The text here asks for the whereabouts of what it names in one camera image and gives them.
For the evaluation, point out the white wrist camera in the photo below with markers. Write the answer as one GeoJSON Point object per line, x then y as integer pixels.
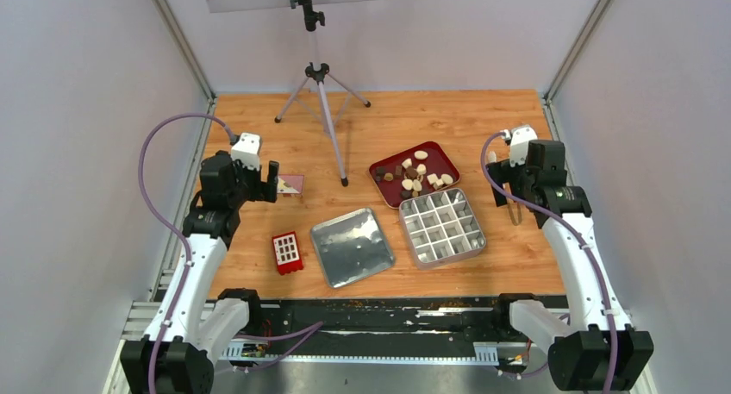
{"type": "Point", "coordinates": [519, 139]}
{"type": "Point", "coordinates": [246, 150]}

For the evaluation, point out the silver compartment tin box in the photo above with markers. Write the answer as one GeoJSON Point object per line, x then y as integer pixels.
{"type": "Point", "coordinates": [441, 228]}

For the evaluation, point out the grey tripod stand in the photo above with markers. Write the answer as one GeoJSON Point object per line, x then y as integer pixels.
{"type": "Point", "coordinates": [317, 72]}

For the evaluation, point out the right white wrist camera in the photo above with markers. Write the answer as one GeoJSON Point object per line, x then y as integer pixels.
{"type": "Point", "coordinates": [519, 139]}

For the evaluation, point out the pink white card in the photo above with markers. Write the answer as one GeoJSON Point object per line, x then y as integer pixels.
{"type": "Point", "coordinates": [290, 185]}

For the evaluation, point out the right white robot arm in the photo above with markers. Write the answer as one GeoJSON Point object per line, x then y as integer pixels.
{"type": "Point", "coordinates": [597, 348]}

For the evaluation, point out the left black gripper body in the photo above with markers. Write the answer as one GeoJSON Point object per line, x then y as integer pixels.
{"type": "Point", "coordinates": [250, 186]}

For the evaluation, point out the red small box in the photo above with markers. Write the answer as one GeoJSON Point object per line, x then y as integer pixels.
{"type": "Point", "coordinates": [287, 255]}

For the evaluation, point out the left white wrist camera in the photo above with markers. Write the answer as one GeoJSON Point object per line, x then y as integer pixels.
{"type": "Point", "coordinates": [246, 150]}

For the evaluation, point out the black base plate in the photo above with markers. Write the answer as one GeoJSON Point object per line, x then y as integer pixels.
{"type": "Point", "coordinates": [442, 327]}

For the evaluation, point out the red lacquer tray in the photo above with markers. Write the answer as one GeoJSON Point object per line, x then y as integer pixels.
{"type": "Point", "coordinates": [400, 176]}

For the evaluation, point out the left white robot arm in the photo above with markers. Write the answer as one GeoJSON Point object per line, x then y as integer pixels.
{"type": "Point", "coordinates": [179, 348]}

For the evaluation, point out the silver tin lid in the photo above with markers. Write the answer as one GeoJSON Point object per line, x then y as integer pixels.
{"type": "Point", "coordinates": [351, 247]}

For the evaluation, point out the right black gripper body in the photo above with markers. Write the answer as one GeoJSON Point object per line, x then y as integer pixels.
{"type": "Point", "coordinates": [515, 177]}

